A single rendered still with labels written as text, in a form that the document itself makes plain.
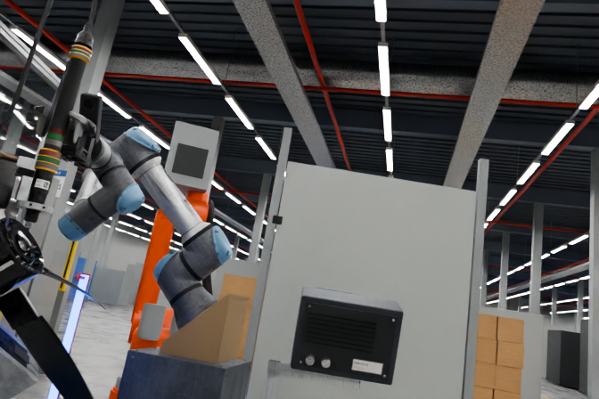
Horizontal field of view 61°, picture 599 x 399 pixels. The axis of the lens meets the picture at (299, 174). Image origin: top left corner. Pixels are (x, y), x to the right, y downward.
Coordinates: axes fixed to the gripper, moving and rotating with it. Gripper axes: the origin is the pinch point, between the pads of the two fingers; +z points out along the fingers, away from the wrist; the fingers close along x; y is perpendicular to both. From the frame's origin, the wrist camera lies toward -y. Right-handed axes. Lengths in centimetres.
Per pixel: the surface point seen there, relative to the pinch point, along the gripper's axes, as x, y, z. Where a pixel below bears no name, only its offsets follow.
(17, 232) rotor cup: -3.5, 26.4, 6.4
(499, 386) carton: -391, 91, -725
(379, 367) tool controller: -79, 42, -35
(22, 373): -5, 52, -8
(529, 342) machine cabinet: -602, 13, -1088
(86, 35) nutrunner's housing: -1.1, -18.5, -1.3
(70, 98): -1.4, -3.6, -1.9
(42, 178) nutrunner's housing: -0.9, 14.6, -1.4
